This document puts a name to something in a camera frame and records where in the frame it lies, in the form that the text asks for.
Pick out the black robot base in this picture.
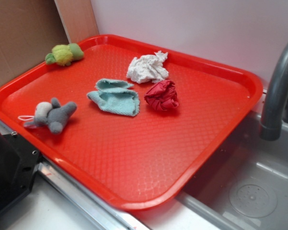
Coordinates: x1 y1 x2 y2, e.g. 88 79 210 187
0 133 40 215

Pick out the crumpled red paper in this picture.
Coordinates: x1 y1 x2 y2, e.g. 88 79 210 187
144 80 179 111

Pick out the crumpled white paper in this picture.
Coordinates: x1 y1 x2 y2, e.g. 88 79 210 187
126 51 169 84

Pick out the red plastic tray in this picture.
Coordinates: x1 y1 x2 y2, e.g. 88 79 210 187
0 35 263 210

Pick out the light blue cloth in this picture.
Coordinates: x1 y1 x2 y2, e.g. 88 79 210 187
87 79 140 117

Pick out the grey plush toy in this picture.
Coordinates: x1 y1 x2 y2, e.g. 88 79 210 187
18 98 77 135

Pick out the green yellow plush toy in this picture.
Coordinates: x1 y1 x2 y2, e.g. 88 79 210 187
45 43 84 67

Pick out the grey plastic sink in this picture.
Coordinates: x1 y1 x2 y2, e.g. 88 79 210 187
134 100 288 230

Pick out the grey faucet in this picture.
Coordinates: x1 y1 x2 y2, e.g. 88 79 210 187
259 43 288 141

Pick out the brown cardboard panel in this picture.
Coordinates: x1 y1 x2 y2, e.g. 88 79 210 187
0 0 99 86

